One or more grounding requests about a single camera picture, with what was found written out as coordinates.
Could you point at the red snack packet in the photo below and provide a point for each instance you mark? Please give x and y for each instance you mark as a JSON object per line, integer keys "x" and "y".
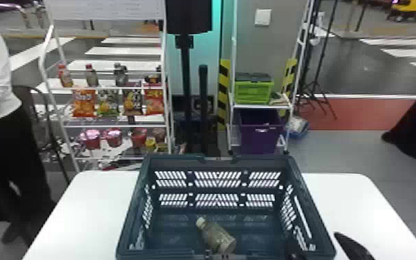
{"x": 154, "y": 101}

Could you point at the blue basket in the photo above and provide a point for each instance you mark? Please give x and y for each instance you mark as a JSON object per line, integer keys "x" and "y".
{"x": 179, "y": 236}

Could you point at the yellow can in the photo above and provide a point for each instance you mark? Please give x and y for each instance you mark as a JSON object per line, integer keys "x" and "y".
{"x": 150, "y": 144}

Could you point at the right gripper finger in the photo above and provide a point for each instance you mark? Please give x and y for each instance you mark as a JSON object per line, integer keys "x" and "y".
{"x": 353, "y": 248}

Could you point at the pink noodle cup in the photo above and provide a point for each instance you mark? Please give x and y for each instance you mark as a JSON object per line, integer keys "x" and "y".
{"x": 92, "y": 139}
{"x": 114, "y": 138}

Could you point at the grey bottle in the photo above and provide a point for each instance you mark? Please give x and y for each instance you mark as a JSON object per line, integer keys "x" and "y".
{"x": 121, "y": 75}
{"x": 217, "y": 236}

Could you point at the red noodle cup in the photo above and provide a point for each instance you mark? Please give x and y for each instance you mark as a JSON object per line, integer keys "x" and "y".
{"x": 138, "y": 138}

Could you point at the orange snack packet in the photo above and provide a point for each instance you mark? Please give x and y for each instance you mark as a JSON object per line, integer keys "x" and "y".
{"x": 84, "y": 103}

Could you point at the red bottle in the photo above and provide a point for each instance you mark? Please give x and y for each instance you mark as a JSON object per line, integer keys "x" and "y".
{"x": 65, "y": 77}

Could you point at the black tripod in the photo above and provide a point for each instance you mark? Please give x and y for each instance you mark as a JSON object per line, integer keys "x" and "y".
{"x": 317, "y": 72}

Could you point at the purple crate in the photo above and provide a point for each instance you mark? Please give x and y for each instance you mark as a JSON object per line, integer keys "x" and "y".
{"x": 260, "y": 132}

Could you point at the black snack packet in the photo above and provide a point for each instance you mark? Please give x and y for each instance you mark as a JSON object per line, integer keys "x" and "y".
{"x": 132, "y": 102}

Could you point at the green crate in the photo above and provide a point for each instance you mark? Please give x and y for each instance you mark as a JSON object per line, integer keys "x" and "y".
{"x": 253, "y": 90}

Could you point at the yellow black striped post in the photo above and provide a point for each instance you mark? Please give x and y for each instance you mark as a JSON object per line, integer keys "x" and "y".
{"x": 224, "y": 90}
{"x": 289, "y": 76}

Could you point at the black panel on post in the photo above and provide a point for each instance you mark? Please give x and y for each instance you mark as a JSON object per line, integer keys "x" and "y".
{"x": 188, "y": 16}

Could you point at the brown bottle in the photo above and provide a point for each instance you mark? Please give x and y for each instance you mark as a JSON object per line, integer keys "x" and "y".
{"x": 91, "y": 77}

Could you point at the green snack packet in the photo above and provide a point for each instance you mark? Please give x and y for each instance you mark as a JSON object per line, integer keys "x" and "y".
{"x": 108, "y": 103}

